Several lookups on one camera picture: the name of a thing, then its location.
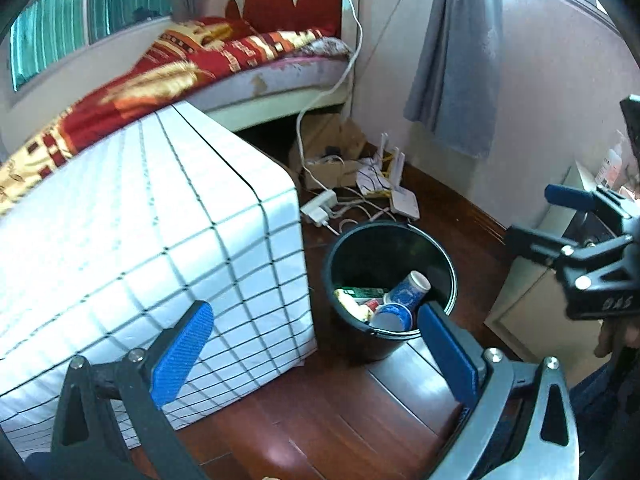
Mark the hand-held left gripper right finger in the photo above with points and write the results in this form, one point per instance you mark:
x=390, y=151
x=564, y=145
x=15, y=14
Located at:
x=447, y=355

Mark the purple bed sheet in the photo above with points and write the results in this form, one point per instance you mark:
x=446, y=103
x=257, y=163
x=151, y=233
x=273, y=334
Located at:
x=280, y=72

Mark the white checked tablecloth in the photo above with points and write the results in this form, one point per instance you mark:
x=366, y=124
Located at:
x=150, y=240

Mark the blue grey curtain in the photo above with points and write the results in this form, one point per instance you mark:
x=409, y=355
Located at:
x=460, y=60

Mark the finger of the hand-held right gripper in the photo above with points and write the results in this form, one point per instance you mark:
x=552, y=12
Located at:
x=565, y=194
x=530, y=240

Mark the black trash bin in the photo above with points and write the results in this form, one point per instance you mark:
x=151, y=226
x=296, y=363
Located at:
x=370, y=250

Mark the red paper cup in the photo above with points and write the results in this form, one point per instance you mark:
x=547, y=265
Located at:
x=372, y=305

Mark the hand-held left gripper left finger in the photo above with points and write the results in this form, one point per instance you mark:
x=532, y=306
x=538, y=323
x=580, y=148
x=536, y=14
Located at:
x=180, y=355

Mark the large window green curtain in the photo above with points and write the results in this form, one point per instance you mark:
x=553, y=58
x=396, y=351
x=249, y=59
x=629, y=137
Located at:
x=50, y=30

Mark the floral pillow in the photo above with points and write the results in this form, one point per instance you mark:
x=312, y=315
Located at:
x=332, y=46

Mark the person's blue trousers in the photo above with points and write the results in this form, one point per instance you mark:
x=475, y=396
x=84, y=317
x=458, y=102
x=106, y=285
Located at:
x=600, y=410

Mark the blue paper cup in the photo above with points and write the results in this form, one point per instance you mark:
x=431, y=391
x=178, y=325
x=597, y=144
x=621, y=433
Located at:
x=407, y=290

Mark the white cabinet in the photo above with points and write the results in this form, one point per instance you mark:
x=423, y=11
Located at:
x=530, y=305

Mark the brown cardboard box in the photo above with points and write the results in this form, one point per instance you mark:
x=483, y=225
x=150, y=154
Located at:
x=350, y=137

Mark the red yellow printed blanket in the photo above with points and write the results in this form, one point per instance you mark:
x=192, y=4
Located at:
x=150, y=80

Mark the person's right hand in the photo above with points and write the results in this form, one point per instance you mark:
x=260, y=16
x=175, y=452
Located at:
x=607, y=337

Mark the black power adapter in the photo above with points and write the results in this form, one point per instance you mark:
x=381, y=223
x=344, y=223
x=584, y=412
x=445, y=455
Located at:
x=334, y=152

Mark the white router with antennas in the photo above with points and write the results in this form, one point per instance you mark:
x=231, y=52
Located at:
x=405, y=205

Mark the white power strip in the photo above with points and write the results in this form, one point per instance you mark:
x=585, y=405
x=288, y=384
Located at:
x=317, y=207

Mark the white plastic bottle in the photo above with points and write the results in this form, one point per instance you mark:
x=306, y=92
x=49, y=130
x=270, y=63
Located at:
x=612, y=165

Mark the yellow wrapper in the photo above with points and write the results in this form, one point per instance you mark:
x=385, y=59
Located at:
x=355, y=311

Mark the green white carton box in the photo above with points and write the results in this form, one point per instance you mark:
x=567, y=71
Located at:
x=360, y=293

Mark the small white cup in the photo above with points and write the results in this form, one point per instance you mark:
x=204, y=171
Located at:
x=395, y=317

